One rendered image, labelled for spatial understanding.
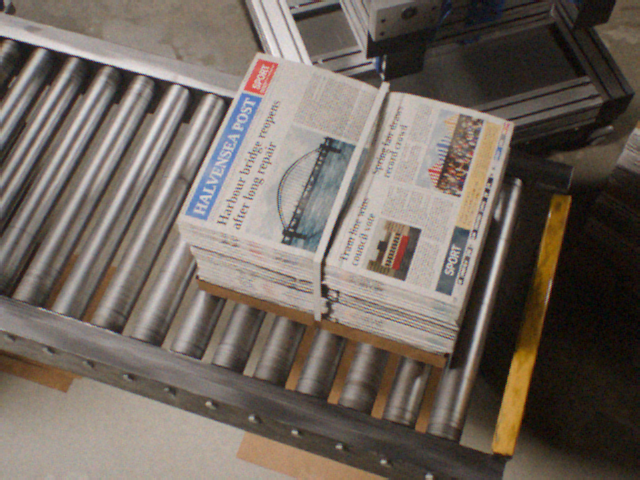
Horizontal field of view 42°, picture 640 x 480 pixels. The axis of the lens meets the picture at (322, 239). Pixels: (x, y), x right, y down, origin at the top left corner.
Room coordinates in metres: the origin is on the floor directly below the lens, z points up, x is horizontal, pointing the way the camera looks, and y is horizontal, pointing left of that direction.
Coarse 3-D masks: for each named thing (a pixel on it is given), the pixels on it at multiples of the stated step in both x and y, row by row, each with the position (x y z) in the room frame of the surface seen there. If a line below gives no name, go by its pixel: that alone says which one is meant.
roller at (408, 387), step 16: (400, 368) 0.40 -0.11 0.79; (416, 368) 0.40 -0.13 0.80; (432, 368) 0.41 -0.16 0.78; (400, 384) 0.38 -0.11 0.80; (416, 384) 0.38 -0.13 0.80; (400, 400) 0.35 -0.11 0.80; (416, 400) 0.35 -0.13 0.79; (384, 416) 0.33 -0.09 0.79; (400, 416) 0.33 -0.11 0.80; (416, 416) 0.33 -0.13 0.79
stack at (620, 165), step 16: (624, 160) 0.95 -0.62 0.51; (624, 176) 0.94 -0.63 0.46; (592, 208) 0.96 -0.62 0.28; (608, 208) 0.94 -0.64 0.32; (624, 208) 0.92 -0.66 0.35; (592, 224) 0.95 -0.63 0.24; (608, 224) 0.93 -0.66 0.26; (624, 224) 0.91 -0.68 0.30; (576, 240) 0.96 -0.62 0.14; (608, 240) 0.91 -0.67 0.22; (624, 240) 0.90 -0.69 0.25; (576, 256) 0.94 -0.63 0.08; (592, 256) 0.92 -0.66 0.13; (624, 256) 0.88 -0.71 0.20; (576, 272) 0.93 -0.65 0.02; (592, 272) 0.91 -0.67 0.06; (608, 272) 0.89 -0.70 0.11; (624, 272) 0.88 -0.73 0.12; (608, 288) 0.87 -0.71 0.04; (624, 304) 0.84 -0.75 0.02
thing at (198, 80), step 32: (0, 32) 1.03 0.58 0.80; (32, 32) 1.03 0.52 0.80; (64, 32) 1.03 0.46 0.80; (96, 64) 0.96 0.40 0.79; (128, 64) 0.95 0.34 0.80; (160, 64) 0.95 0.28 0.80; (192, 64) 0.95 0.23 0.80; (160, 96) 0.92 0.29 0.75; (224, 96) 0.89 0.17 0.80; (512, 160) 0.75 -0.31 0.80; (544, 160) 0.75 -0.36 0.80; (544, 192) 0.71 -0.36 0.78
